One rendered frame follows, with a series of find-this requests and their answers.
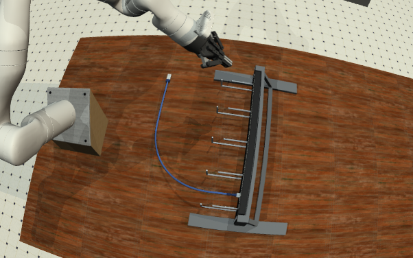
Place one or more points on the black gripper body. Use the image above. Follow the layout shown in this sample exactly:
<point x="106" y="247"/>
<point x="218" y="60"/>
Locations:
<point x="199" y="46"/>

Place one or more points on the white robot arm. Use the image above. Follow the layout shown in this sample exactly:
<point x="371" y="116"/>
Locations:
<point x="20" y="144"/>

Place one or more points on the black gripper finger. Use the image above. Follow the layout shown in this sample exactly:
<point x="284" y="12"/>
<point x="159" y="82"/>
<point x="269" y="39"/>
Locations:
<point x="215" y="41"/>
<point x="218" y="59"/>

